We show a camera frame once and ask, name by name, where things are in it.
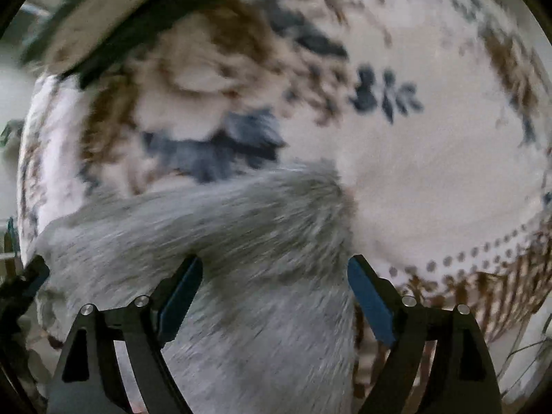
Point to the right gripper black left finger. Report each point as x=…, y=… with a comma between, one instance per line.
x=88, y=377

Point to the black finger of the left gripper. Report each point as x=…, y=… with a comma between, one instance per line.
x=19, y=293

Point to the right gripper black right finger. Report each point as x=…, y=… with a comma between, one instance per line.
x=443, y=349

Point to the grey fluffy fleece pants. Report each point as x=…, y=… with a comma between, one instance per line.
x=271, y=329

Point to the green clothes hanger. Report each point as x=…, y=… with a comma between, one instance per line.
x=11, y=134

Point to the floral white bed blanket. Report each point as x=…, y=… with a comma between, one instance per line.
x=436, y=113

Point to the folded white garment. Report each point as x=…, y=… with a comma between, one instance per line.
x=85, y=25

